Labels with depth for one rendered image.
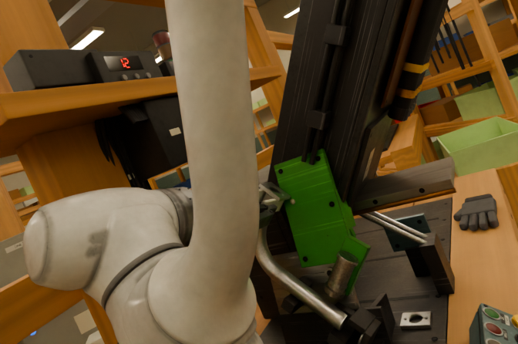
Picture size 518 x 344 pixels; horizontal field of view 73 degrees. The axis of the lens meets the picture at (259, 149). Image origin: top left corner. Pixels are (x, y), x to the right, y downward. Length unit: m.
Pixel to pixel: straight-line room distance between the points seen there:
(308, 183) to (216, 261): 0.43
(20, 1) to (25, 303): 0.56
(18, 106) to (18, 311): 0.36
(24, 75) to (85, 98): 0.11
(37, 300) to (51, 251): 0.39
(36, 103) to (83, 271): 0.30
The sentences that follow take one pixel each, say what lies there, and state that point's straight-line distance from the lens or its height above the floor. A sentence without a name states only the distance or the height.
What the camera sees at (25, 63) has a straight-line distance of 0.71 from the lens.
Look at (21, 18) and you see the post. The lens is 0.85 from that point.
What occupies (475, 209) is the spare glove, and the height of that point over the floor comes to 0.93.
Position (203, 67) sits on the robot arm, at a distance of 0.26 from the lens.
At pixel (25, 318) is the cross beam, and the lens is 0.78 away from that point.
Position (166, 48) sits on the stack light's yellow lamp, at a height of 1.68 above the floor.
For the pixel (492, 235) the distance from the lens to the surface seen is 1.04.
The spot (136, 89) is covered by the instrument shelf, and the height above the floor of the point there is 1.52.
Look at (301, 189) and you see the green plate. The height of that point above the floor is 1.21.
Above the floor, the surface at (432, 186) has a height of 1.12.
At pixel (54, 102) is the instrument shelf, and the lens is 0.64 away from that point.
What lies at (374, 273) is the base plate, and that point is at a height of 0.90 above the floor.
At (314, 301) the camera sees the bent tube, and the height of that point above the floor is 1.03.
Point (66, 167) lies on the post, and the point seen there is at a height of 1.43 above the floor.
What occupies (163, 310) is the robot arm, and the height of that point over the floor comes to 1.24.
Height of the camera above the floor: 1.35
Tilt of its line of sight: 2 degrees down
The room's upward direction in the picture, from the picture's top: 23 degrees counter-clockwise
